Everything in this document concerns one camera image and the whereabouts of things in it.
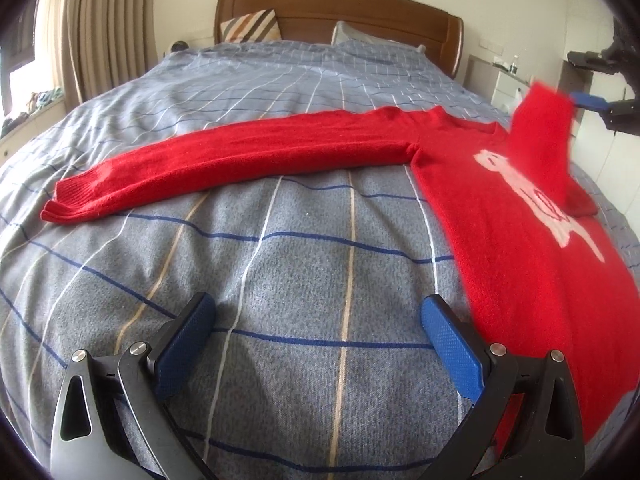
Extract red knit sweater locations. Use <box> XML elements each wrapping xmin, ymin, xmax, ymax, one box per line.
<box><xmin>40</xmin><ymin>84</ymin><xmax>639</xmax><ymax>439</ymax></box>

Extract white bedside desk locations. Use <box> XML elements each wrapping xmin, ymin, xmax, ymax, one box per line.
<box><xmin>463</xmin><ymin>55</ymin><xmax>529</xmax><ymax>114</ymax></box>

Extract blue plaid duvet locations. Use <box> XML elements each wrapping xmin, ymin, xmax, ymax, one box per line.
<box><xmin>1</xmin><ymin>41</ymin><xmax>639</xmax><ymax>479</ymax></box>

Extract white pillow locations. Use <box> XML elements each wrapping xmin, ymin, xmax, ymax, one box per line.
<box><xmin>331</xmin><ymin>21</ymin><xmax>426</xmax><ymax>54</ymax></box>

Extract wooden headboard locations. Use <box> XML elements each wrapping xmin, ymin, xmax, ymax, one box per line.
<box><xmin>214</xmin><ymin>0</ymin><xmax>464</xmax><ymax>78</ymax></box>

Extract striped cushion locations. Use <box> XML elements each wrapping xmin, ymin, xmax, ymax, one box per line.
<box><xmin>219</xmin><ymin>9</ymin><xmax>282</xmax><ymax>44</ymax></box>

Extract window sill clutter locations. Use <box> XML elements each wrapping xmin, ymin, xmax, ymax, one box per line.
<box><xmin>1</xmin><ymin>87</ymin><xmax>64</xmax><ymax>138</ymax></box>

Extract small black round object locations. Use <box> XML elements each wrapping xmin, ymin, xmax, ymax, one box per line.
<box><xmin>169</xmin><ymin>40</ymin><xmax>189</xmax><ymax>53</ymax></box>

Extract beige curtain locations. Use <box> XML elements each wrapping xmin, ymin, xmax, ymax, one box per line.
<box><xmin>35</xmin><ymin>0</ymin><xmax>157</xmax><ymax>110</ymax></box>

